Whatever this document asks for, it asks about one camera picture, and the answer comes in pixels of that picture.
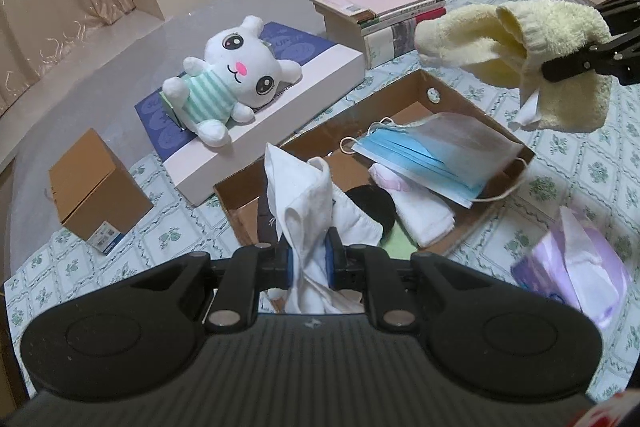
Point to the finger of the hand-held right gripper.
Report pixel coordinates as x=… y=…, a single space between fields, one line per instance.
x=625 y=12
x=605 y=57

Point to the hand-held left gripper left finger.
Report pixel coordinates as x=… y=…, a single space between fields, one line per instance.
x=289 y=259

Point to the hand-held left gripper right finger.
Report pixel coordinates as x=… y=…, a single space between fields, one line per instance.
x=331 y=259

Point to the dark grey cloth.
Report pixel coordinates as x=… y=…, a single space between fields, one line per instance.
x=267 y=224

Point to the yellow fluffy socks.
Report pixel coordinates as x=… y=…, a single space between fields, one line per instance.
x=560 y=32

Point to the white sock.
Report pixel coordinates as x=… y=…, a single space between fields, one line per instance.
x=300 y=197
x=356 y=219

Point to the green cloth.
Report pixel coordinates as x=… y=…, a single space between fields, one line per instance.
x=400 y=242

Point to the blue face mask pack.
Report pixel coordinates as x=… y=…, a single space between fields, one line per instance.
x=440 y=157

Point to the brown cardboard tray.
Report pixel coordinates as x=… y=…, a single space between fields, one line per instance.
x=400 y=102

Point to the purple soft tissue pack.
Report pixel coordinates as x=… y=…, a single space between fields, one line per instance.
x=575 y=267

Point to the white folded towel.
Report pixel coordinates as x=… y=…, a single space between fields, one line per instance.
x=425 y=217

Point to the white and blue flat box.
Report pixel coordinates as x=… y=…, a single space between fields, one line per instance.
x=310 y=92

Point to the white plush bunny toy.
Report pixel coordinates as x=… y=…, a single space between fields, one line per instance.
x=240 y=62

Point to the small brown cardboard box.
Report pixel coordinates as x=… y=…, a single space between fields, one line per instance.
x=90 y=187

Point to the red white printed clothing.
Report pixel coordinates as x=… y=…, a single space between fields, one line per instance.
x=612 y=412

